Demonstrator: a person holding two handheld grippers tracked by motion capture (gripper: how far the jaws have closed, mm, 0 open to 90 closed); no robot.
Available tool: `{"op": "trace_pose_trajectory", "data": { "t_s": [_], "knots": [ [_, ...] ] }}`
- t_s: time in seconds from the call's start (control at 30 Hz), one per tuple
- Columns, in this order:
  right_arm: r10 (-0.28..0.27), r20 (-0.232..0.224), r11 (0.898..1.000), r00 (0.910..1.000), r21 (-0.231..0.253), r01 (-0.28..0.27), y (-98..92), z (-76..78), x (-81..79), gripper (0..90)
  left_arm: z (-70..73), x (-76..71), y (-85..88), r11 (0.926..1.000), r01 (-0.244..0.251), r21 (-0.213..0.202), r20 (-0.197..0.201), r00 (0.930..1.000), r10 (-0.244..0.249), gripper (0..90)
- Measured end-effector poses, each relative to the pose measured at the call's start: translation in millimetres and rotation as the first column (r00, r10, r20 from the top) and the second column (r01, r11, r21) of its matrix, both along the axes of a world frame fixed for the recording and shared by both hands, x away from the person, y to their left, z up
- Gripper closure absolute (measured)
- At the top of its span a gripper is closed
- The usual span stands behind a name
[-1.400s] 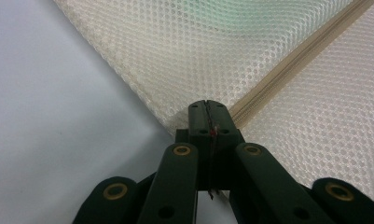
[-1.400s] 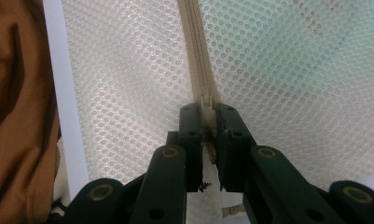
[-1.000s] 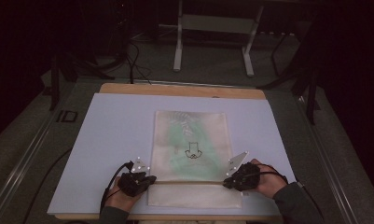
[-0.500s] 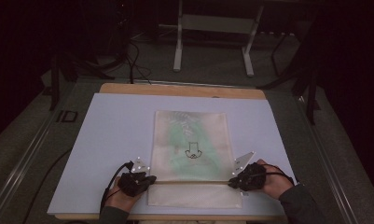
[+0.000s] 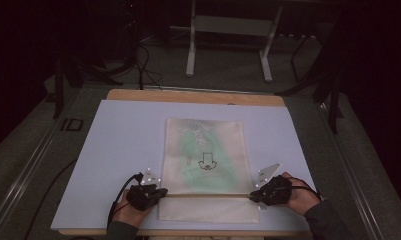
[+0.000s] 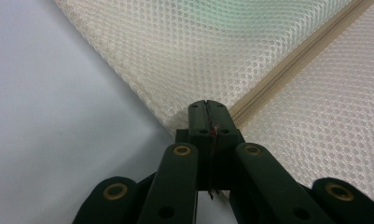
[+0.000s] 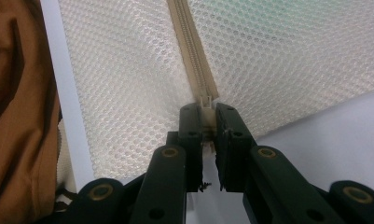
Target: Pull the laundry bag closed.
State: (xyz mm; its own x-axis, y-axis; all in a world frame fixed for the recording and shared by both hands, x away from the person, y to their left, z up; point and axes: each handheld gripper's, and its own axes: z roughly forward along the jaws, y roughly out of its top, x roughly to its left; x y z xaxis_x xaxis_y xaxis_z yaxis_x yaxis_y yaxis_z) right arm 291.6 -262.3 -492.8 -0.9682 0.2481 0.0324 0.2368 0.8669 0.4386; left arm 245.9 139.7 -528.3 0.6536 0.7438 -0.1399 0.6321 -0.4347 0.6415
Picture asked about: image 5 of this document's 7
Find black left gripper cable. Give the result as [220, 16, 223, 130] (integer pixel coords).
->
[106, 172, 145, 231]

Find green garment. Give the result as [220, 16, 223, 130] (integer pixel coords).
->
[178, 119, 238, 193]

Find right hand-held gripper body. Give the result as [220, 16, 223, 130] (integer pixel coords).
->
[256, 162, 293, 207]

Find metal floor rail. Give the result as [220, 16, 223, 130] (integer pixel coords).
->
[0, 88, 83, 240]
[316, 99, 391, 240]

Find black tangled floor cables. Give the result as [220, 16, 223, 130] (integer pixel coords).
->
[132, 41, 163, 91]

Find pale blue table mat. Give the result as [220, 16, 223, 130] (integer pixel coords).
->
[50, 99, 317, 233]

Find black stand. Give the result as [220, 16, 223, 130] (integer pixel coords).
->
[52, 54, 125, 120]
[276, 33, 345, 135]

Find person's right hand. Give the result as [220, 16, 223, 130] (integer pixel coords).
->
[281, 172, 322, 217]

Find person's left hand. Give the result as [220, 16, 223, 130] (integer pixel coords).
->
[112, 198, 156, 229]

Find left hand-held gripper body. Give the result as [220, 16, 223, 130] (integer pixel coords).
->
[125, 167, 162, 212]

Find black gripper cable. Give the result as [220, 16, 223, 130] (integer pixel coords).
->
[106, 172, 145, 231]
[289, 177, 326, 203]

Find white metal stand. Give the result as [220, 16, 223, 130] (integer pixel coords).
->
[169, 0, 285, 83]

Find black floor bracket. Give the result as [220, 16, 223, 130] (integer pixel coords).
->
[60, 117, 85, 132]

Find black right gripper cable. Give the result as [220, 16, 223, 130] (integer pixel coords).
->
[289, 177, 326, 203]

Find black floor cable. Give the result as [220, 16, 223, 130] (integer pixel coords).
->
[22, 158, 79, 240]

